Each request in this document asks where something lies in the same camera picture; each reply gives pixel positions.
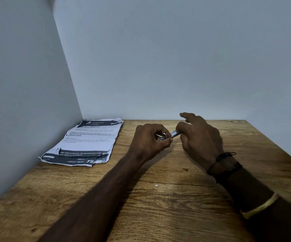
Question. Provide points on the person's left hand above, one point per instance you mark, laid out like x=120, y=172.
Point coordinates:
x=145, y=143

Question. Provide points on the person's right fingers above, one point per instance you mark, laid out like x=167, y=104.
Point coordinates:
x=184, y=128

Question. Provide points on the person's right forearm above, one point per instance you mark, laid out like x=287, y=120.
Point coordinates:
x=259, y=209

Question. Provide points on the crumpled paper sheet, dark band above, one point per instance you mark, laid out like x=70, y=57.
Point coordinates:
x=72, y=161

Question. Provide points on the torn white printed paper sheet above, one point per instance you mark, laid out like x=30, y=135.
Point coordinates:
x=92, y=138

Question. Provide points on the yellow wrist band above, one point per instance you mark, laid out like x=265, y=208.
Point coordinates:
x=260, y=207

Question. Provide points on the person's left forearm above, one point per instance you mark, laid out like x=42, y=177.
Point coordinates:
x=97, y=201

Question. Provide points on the person's left thumb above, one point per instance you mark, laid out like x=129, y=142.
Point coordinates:
x=166, y=143

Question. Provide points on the person's right hand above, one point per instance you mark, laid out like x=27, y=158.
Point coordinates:
x=202, y=141

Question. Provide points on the silver metal nail clipper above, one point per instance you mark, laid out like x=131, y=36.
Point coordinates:
x=173, y=134

